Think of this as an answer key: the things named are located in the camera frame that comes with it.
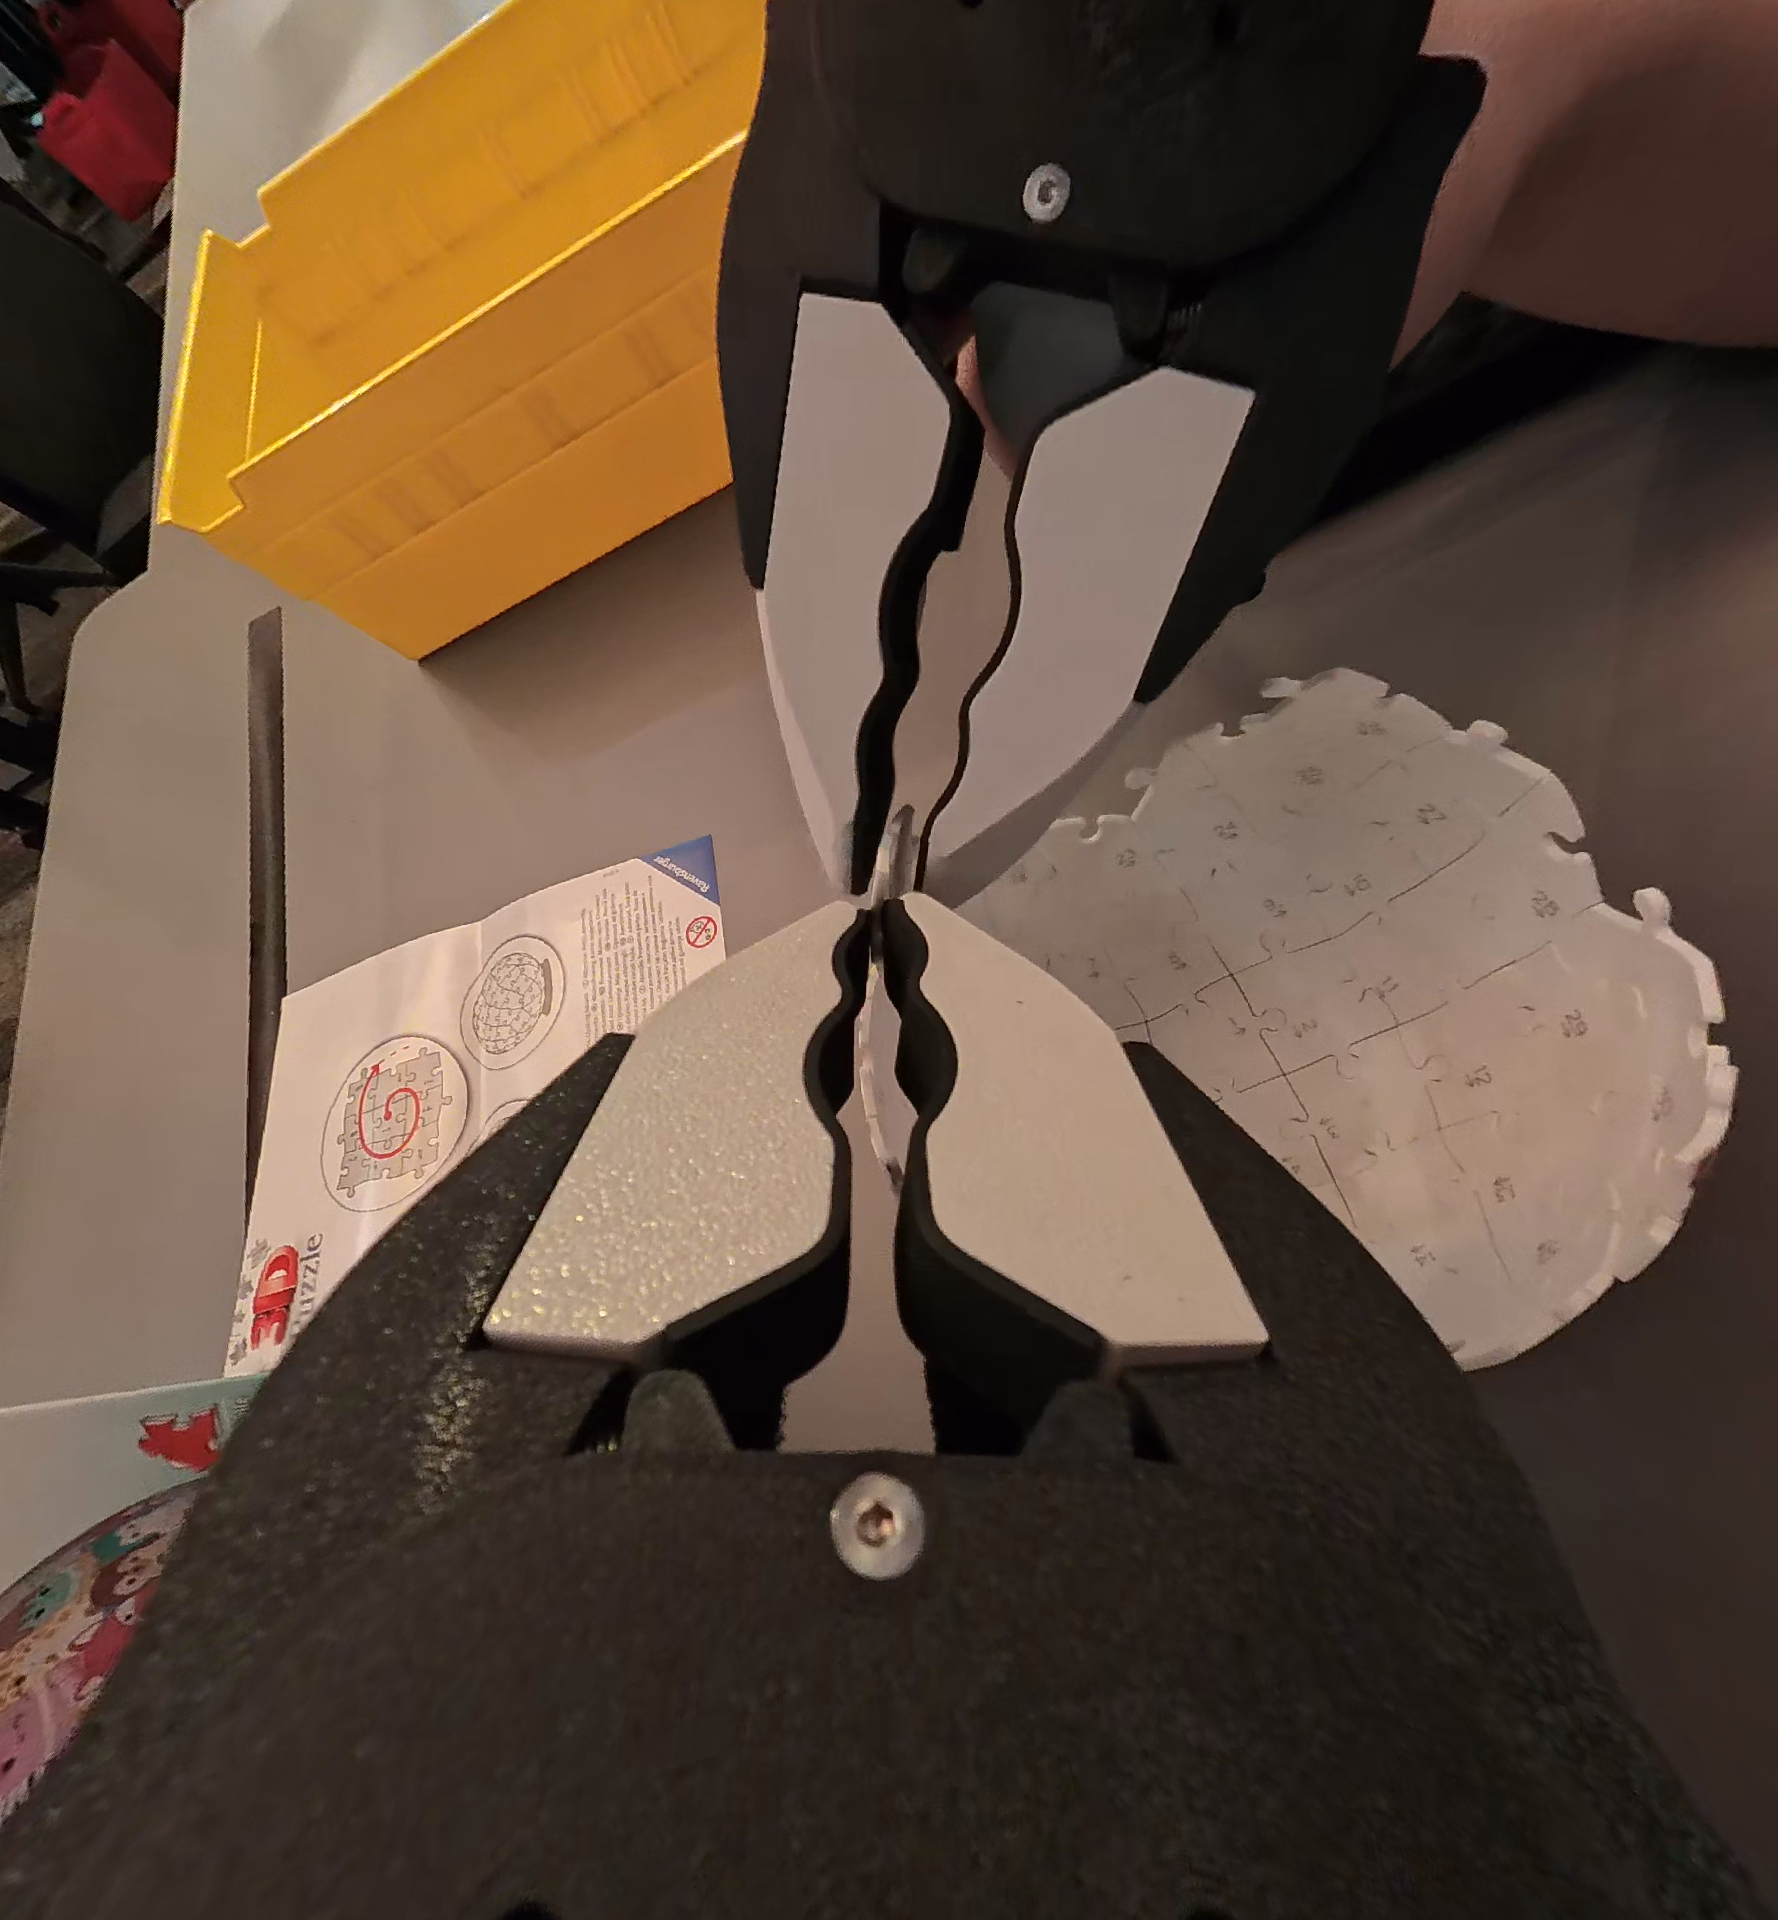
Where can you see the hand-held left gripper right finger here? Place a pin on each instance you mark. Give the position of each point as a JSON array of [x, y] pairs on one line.
[[1085, 1185]]

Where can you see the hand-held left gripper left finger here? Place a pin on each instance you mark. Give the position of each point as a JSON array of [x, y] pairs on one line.
[[678, 1185]]

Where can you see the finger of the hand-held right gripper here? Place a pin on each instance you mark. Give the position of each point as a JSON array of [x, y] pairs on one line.
[[1115, 570], [829, 524]]

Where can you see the single curved jigsaw piece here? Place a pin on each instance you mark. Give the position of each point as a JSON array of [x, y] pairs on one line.
[[897, 848]]

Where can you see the partly built puzzle ball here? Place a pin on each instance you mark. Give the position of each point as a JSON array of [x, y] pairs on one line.
[[1428, 1021]]

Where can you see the person's right forearm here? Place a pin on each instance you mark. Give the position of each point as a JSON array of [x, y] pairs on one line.
[[1624, 165]]

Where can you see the colourful puzzle box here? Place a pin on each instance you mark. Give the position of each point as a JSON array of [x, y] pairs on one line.
[[49, 1575]]

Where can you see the white instruction leaflet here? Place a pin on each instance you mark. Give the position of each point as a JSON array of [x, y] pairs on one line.
[[379, 1050]]

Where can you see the yellow plastic bin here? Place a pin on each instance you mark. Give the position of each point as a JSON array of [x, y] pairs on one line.
[[454, 330]]

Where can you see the red plastic bin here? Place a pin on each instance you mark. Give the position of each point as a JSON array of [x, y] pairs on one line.
[[116, 134]]

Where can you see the black office chair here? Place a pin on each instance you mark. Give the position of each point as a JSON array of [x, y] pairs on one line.
[[18, 375]]

